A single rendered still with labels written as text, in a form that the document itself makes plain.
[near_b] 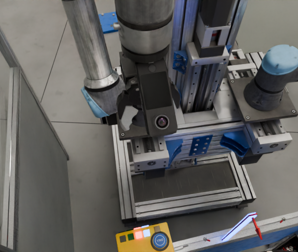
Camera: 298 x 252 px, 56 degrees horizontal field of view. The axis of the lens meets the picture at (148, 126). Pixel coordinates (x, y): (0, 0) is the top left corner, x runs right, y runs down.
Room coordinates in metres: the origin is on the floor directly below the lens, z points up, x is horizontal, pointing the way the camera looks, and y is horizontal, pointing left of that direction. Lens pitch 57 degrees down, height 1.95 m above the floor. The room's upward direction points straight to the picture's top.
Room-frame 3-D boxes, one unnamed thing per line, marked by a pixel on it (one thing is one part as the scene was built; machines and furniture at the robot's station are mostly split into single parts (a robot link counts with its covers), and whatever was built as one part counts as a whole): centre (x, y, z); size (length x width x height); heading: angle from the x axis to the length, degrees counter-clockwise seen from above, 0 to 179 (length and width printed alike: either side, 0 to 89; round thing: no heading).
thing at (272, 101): (0.74, -0.47, 1.09); 0.15 x 0.15 x 0.10
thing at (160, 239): (0.16, -0.03, 1.08); 0.04 x 0.04 x 0.02
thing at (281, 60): (0.74, -0.48, 1.20); 0.13 x 0.12 x 0.14; 98
